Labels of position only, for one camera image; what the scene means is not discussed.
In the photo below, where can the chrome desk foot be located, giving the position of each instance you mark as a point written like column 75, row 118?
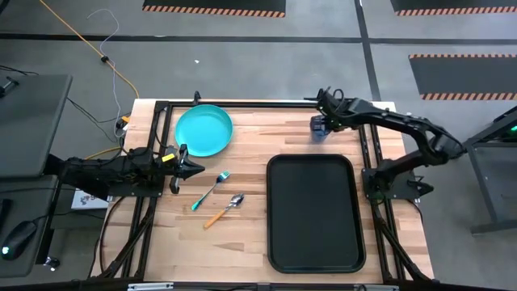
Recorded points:
column 52, row 263

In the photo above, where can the white printed box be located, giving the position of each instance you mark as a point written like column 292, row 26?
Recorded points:
column 87, row 201

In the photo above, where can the teal round plate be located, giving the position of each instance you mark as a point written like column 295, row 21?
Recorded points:
column 204, row 129

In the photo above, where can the yellow label tag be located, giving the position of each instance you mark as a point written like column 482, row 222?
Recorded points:
column 168, row 157

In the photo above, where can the silver metal bracket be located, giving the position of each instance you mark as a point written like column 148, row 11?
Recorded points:
column 375, row 288
column 150, row 287

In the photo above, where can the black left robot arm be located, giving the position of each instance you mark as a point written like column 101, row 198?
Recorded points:
column 105, row 171

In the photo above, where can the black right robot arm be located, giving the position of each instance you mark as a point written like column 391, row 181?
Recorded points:
column 404, row 123

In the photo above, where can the grey desk top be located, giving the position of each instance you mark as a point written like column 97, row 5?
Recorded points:
column 28, row 121

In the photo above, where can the black hazard striped mat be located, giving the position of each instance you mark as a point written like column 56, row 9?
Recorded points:
column 214, row 5
column 464, row 77
column 452, row 4

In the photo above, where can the blue faceted cup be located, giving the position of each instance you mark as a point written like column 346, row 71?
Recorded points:
column 319, row 136

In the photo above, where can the black rectangular tray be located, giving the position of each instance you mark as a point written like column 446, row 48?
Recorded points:
column 315, row 214

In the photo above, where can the dark desk surface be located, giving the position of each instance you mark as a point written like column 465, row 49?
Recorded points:
column 24, row 202

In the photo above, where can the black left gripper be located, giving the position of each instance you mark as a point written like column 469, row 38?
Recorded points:
column 177, row 169

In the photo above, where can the black metal stand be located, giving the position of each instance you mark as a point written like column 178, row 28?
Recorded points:
column 493, row 226

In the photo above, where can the black aluminium table frame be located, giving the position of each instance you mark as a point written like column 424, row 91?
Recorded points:
column 242, row 104

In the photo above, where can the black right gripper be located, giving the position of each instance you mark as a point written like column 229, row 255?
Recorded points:
column 333, row 108

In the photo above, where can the black computer mouse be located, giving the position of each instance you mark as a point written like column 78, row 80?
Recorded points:
column 18, row 239

